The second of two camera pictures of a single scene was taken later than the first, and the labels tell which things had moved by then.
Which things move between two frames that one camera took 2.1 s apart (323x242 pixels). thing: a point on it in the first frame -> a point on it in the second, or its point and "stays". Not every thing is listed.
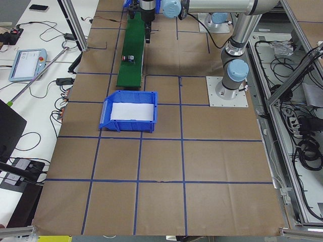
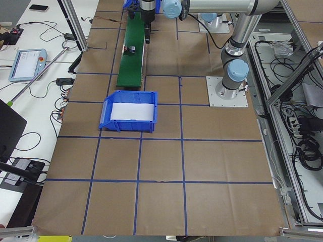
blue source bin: (125, 110) stays
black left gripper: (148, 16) stays
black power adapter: (64, 81) stays
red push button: (130, 58) -> (131, 49)
